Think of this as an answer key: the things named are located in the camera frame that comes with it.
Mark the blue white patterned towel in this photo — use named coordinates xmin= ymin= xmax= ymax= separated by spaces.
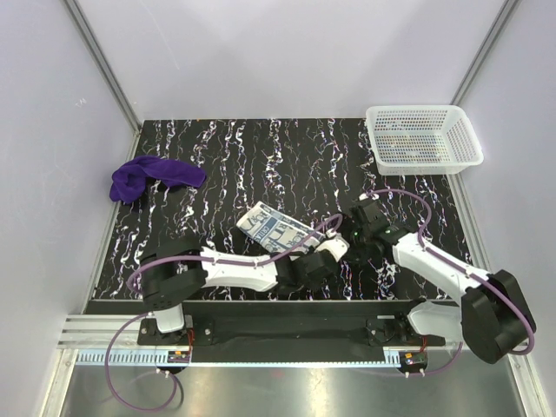
xmin=236 ymin=202 xmax=325 ymax=257

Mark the aluminium frame rail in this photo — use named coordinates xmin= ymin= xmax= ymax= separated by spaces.
xmin=56 ymin=314 xmax=531 ymax=348

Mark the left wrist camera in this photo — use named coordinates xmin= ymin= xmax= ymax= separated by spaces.
xmin=315 ymin=233 xmax=349 ymax=261

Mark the purple cable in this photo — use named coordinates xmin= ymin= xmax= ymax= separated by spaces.
xmin=367 ymin=189 xmax=538 ymax=377
xmin=103 ymin=213 xmax=344 ymax=412

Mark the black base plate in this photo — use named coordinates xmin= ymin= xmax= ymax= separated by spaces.
xmin=138 ymin=301 xmax=445 ymax=347

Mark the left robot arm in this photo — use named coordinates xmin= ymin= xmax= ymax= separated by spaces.
xmin=130 ymin=237 xmax=348 ymax=344

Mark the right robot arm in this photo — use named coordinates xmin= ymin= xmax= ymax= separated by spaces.
xmin=340 ymin=195 xmax=536 ymax=364

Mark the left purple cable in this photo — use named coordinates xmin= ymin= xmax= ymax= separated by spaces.
xmin=103 ymin=213 xmax=344 ymax=412

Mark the white plastic basket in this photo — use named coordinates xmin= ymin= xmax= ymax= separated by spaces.
xmin=366 ymin=105 xmax=484 ymax=175

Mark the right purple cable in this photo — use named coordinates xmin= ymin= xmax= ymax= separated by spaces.
xmin=367 ymin=189 xmax=538 ymax=377

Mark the black marble pattern mat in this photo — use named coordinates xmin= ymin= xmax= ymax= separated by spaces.
xmin=92 ymin=118 xmax=473 ymax=301

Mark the purple towel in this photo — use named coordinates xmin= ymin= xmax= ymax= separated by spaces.
xmin=109 ymin=156 xmax=207 ymax=204

